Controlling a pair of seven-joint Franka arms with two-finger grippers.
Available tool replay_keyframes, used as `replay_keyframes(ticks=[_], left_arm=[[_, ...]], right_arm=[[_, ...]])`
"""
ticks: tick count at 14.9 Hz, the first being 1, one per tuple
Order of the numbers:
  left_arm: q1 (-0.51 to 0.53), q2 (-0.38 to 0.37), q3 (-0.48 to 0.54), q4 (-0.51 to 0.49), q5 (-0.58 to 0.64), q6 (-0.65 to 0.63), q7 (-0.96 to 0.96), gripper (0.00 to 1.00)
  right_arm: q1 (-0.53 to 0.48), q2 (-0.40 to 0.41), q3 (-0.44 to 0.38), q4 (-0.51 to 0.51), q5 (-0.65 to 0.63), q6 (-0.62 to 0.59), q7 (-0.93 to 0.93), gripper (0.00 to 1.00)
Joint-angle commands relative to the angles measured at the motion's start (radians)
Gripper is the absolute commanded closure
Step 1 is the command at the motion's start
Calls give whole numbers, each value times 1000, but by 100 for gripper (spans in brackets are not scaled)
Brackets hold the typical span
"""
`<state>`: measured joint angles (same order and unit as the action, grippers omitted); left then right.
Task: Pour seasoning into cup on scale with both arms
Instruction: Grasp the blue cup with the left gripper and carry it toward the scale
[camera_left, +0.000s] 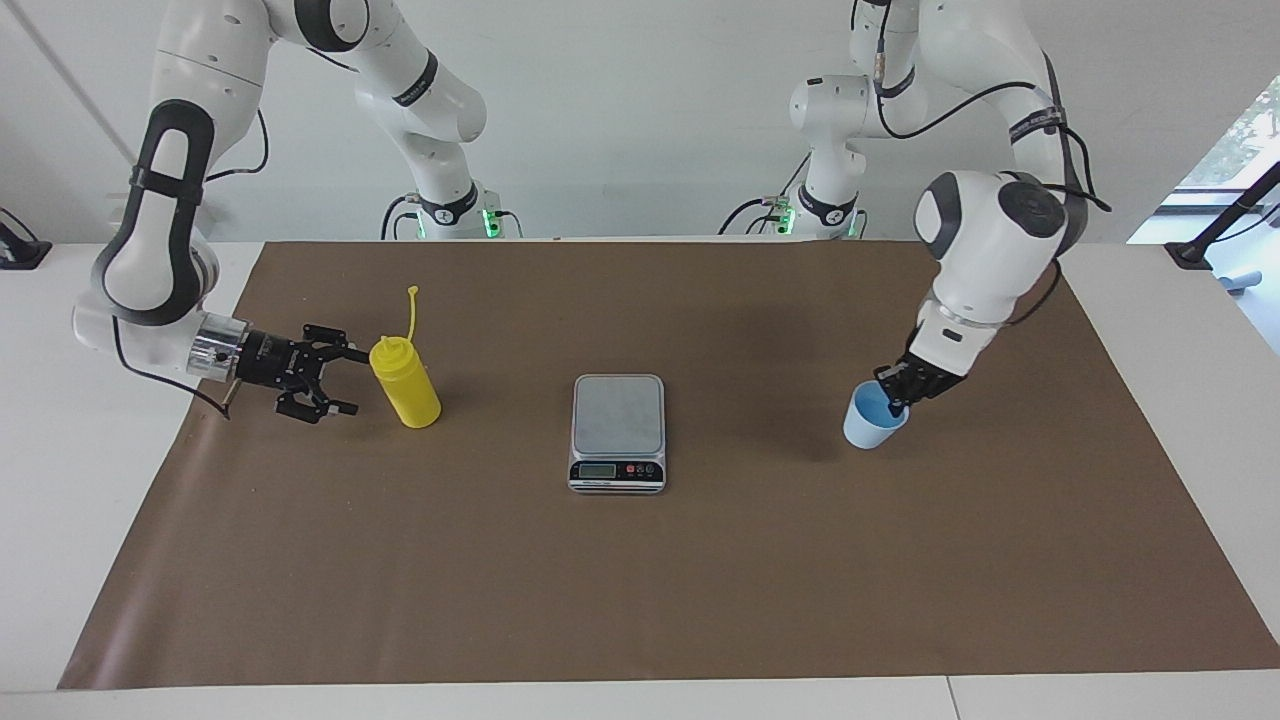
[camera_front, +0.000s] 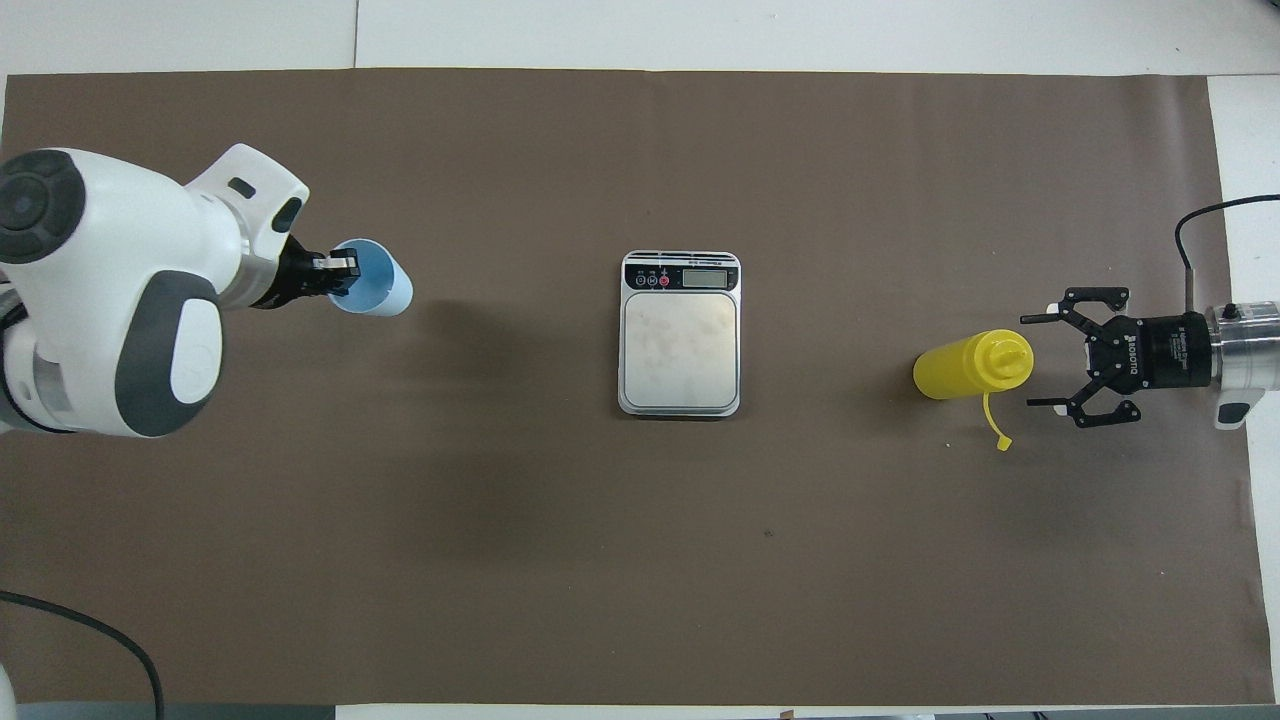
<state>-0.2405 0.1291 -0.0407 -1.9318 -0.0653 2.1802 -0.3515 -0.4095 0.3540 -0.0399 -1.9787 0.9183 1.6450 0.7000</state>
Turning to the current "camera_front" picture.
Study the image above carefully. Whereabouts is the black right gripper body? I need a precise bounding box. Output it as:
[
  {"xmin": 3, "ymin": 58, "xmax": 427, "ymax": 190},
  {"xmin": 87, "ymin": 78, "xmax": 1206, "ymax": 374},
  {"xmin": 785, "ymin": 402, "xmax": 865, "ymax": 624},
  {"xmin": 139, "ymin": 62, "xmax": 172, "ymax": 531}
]
[{"xmin": 1085, "ymin": 312, "xmax": 1215, "ymax": 392}]

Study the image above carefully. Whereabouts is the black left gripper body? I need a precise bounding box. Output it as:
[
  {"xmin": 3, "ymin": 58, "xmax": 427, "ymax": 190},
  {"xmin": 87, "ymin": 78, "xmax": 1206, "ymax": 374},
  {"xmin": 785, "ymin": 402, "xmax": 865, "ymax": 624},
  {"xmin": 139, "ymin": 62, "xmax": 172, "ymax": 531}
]
[{"xmin": 250, "ymin": 235, "xmax": 327, "ymax": 311}]

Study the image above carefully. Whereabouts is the light blue plastic cup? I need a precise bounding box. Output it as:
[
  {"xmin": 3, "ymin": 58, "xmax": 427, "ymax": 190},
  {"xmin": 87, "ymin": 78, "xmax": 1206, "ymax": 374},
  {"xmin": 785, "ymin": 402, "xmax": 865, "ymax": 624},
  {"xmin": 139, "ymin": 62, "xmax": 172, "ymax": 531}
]
[{"xmin": 328, "ymin": 238, "xmax": 414, "ymax": 318}]

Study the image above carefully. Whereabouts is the yellow squeeze bottle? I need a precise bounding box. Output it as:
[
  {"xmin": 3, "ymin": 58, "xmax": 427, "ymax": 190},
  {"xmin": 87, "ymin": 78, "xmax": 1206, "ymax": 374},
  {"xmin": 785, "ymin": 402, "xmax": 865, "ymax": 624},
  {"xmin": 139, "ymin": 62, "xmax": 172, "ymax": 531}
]
[{"xmin": 912, "ymin": 329, "xmax": 1035, "ymax": 452}]

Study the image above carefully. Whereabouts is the silver digital kitchen scale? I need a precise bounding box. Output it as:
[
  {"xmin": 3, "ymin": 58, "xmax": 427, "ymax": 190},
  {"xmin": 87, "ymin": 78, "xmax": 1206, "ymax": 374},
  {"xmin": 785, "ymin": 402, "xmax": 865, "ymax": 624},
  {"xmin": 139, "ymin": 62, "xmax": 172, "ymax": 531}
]
[{"xmin": 618, "ymin": 250, "xmax": 742, "ymax": 417}]

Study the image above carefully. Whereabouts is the brown paper table mat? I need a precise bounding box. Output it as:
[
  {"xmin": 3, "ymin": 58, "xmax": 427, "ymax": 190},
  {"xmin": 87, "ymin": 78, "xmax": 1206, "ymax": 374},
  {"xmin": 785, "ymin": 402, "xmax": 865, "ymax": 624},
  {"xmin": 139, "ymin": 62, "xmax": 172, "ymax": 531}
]
[{"xmin": 0, "ymin": 67, "xmax": 1276, "ymax": 706}]

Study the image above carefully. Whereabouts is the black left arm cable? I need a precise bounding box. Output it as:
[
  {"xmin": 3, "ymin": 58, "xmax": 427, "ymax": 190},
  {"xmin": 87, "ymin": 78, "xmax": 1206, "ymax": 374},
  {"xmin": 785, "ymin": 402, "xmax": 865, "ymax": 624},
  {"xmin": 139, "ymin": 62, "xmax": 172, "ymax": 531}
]
[{"xmin": 0, "ymin": 590, "xmax": 166, "ymax": 720}]

